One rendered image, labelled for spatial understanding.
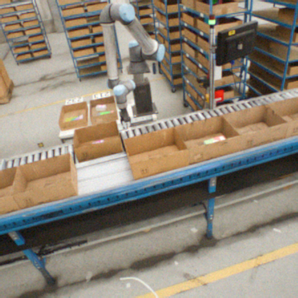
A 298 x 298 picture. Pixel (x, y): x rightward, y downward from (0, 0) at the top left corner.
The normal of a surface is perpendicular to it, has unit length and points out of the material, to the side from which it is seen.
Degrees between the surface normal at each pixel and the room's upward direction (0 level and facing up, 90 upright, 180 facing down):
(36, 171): 89
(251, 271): 0
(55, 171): 89
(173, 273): 0
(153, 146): 89
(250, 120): 89
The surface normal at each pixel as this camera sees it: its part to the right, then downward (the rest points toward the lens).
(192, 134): 0.25, 0.56
